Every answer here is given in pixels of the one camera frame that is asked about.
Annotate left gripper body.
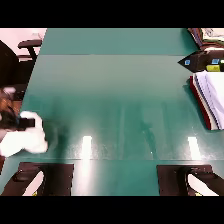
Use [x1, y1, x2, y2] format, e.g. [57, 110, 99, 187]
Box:
[14, 117, 37, 131]

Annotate white garment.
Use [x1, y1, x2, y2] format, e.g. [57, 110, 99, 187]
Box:
[193, 71, 224, 131]
[0, 110, 49, 158]

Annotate black chair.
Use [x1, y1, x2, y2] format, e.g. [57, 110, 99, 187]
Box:
[17, 38, 44, 62]

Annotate red folded garment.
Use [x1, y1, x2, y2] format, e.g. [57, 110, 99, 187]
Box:
[189, 75, 214, 131]

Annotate white folded garment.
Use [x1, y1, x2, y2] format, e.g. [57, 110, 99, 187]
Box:
[193, 71, 224, 131]

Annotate heap of clothes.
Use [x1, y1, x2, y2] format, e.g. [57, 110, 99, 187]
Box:
[187, 28, 224, 51]

